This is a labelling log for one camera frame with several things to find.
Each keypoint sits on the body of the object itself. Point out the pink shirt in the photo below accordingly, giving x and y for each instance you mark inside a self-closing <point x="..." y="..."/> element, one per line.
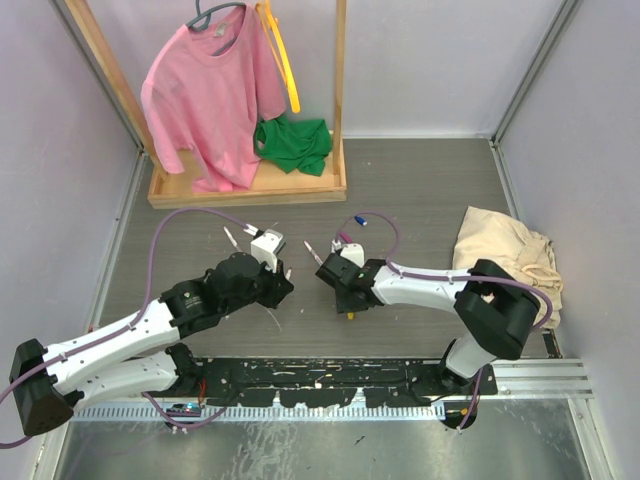
<point x="205" y="93"/>

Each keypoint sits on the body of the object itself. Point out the wooden rack base tray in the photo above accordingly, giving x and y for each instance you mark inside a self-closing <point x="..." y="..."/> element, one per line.
<point x="271" y="186"/>

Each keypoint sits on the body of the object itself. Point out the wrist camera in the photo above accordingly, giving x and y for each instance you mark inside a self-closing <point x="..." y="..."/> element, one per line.
<point x="265" y="247"/>
<point x="352" y="252"/>

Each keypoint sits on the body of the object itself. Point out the white marker orange tip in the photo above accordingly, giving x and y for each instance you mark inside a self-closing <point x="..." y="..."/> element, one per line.
<point x="313" y="253"/>

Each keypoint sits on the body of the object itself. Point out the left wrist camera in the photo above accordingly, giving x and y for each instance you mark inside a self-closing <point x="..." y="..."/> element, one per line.
<point x="265" y="247"/>

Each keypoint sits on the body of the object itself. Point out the beige cloth bag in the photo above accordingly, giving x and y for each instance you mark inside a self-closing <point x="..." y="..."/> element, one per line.
<point x="525" y="255"/>

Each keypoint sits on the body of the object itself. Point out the blue white pen cap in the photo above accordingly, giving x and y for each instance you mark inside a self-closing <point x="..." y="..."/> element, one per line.
<point x="361" y="221"/>

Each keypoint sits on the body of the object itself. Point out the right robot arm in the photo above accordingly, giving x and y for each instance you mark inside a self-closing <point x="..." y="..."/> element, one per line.
<point x="498" y="312"/>

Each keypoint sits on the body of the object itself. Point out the white pen purple end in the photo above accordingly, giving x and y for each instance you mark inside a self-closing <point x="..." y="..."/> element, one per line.
<point x="232" y="239"/>

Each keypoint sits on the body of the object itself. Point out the yellow hanger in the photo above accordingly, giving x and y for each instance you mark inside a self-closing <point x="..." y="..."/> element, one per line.
<point x="271" y="29"/>

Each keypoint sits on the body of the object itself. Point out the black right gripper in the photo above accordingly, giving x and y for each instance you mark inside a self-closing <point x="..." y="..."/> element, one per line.
<point x="347" y="306"/>

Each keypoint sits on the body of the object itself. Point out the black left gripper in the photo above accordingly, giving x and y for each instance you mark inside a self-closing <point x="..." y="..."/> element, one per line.
<point x="278" y="285"/>

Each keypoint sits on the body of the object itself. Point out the wooden rack right post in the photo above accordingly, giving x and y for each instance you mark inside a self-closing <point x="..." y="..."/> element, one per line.
<point x="340" y="34"/>

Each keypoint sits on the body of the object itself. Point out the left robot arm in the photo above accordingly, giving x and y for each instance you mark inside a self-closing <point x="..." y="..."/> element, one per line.
<point x="141" y="353"/>

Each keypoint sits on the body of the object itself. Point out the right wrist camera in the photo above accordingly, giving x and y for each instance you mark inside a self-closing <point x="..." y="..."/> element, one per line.
<point x="352" y="252"/>

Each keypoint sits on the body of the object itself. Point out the green cloth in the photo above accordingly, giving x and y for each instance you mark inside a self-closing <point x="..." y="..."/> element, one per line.
<point x="294" y="146"/>

